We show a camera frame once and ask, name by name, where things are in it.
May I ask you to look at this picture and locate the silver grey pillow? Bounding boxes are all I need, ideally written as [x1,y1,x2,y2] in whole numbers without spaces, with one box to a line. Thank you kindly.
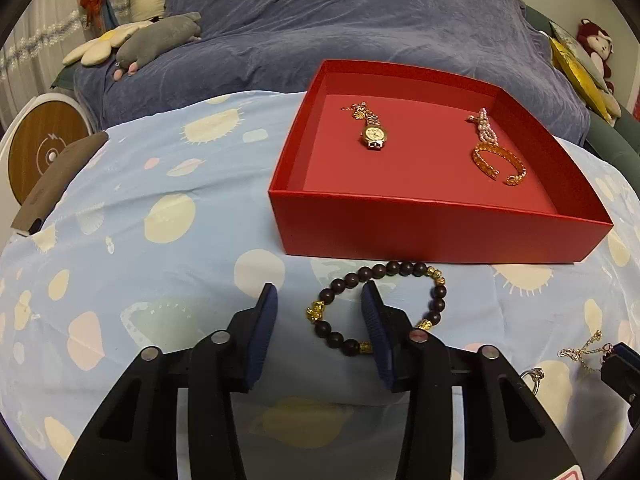
[550,22,608,90]

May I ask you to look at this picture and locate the red monkey plush toy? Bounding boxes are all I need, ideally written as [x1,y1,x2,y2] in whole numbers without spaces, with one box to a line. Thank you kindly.
[577,18,615,93]

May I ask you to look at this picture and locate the dark bead gold bracelet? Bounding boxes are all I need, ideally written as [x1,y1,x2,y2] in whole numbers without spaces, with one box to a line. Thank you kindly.
[305,259,449,358]

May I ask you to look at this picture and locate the gold wrist watch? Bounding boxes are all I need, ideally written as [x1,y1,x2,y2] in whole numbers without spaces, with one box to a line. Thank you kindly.
[360,114,387,151]

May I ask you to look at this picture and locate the pearl bead bracelet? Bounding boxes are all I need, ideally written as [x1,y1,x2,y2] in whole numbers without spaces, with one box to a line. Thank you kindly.
[466,107,499,146]

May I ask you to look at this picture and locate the gold satin pillow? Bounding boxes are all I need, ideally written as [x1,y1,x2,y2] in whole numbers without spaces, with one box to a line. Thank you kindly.
[549,38,612,122]

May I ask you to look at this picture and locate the blue sofa cover blanket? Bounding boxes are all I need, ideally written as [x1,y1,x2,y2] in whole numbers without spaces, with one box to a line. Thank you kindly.
[74,0,590,144]

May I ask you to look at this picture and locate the red cardboard box tray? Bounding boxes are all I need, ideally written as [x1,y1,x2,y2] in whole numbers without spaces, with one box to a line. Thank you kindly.
[269,60,613,264]

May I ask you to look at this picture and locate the white sheer curtain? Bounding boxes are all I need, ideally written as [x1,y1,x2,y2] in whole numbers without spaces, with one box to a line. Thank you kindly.
[1,0,91,128]

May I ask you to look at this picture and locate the grey plush toy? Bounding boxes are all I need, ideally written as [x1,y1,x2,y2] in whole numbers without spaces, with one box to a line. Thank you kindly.
[114,12,202,81]

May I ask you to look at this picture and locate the flower shaped plush cushion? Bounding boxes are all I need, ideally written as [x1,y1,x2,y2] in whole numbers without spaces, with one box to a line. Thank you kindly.
[62,21,152,66]

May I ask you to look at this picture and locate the white wood exercise machine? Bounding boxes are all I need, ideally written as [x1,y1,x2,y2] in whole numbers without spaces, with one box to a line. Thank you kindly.
[1,92,93,247]

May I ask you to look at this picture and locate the black clover gold necklace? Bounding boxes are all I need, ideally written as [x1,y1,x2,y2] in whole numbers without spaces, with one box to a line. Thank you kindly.
[557,329,614,373]

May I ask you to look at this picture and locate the blue planet print tablecloth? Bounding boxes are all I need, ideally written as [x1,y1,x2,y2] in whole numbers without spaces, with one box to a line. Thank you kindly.
[1,92,639,479]

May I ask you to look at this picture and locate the gold cuff bangle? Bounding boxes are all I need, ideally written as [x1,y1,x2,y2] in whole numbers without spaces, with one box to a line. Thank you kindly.
[471,142,527,186]

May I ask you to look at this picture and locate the green sofa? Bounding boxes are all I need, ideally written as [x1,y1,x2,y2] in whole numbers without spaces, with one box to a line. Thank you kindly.
[495,0,639,191]

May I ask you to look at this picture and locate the silver stone ring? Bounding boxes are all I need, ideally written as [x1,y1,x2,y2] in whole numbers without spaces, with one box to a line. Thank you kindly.
[519,366,546,396]

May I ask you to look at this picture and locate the red curtain tie bow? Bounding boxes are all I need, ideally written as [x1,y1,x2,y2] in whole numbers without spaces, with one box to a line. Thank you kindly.
[79,0,104,28]

